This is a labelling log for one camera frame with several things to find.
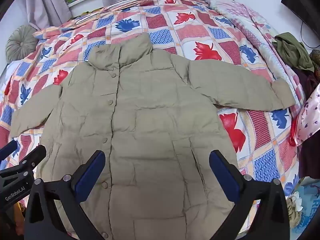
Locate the black cable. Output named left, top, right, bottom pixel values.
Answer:
left=299, top=20, right=320, bottom=49

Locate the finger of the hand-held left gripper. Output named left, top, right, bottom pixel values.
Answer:
left=14, top=145, right=47, bottom=178
left=0, top=140, right=18, bottom=159

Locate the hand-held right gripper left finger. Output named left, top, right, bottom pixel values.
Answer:
left=24, top=150, right=107, bottom=240

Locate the olive green garment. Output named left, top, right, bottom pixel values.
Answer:
left=272, top=32, right=315, bottom=73

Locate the pink floral cloth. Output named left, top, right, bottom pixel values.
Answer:
left=293, top=82, right=320, bottom=146

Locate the crumpled beige cloth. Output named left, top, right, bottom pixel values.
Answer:
left=286, top=192, right=305, bottom=227

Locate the blue plastic bag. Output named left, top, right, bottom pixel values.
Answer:
left=296, top=176, right=320, bottom=229

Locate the beige puffer jacket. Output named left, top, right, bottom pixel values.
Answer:
left=10, top=33, right=297, bottom=240

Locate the leaf-patterned checked bed quilt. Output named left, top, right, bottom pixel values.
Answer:
left=0, top=0, right=304, bottom=240

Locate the round green pleated cushion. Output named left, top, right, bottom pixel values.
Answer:
left=5, top=25, right=38, bottom=64

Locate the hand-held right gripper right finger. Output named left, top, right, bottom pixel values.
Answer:
left=209, top=150, right=292, bottom=240

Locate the dark maroon garment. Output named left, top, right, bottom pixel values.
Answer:
left=291, top=66, right=320, bottom=101

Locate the pale floral folded quilt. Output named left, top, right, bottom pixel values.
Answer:
left=208, top=0, right=309, bottom=112

